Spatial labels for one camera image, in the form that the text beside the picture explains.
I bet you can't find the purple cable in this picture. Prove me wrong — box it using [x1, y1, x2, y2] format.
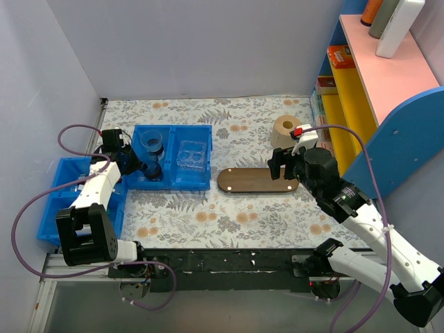
[11, 124, 178, 311]
[300, 124, 395, 333]

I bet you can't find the brown toilet paper roll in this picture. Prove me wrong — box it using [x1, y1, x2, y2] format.
[271, 115, 301, 148]

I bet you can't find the colourful shelf unit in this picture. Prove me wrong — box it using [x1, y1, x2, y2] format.
[320, 1, 443, 198]

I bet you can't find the grey bottle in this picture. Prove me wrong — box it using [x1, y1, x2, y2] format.
[368, 0, 399, 39]

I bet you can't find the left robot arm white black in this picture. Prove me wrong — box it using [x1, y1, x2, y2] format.
[55, 144, 148, 278]

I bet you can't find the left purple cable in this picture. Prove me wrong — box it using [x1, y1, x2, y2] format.
[11, 124, 178, 311]

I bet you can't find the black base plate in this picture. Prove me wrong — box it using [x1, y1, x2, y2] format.
[107, 248, 343, 294]

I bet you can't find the blue double bin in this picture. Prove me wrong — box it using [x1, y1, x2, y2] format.
[126, 125, 212, 191]

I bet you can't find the red box on shelf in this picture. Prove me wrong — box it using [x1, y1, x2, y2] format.
[315, 76, 338, 95]

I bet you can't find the clear glass cup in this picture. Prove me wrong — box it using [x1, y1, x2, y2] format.
[140, 130, 164, 155]

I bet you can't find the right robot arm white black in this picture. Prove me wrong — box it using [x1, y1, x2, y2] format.
[268, 148, 443, 327]

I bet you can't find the orange snack box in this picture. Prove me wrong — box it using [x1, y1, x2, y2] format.
[327, 44, 355, 69]

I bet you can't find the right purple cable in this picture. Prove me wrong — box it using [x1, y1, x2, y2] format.
[300, 124, 395, 333]

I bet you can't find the aluminium rail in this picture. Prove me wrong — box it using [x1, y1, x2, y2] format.
[29, 255, 377, 332]

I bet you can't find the orange bottle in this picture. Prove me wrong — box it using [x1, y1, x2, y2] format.
[360, 0, 383, 26]

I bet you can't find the clear acrylic holder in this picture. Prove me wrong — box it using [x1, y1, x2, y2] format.
[176, 140, 207, 172]

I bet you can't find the blue toiletry bin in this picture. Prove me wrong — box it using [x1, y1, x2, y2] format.
[37, 157, 128, 246]

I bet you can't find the oval wooden tray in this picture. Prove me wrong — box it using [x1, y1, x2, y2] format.
[217, 168, 299, 194]

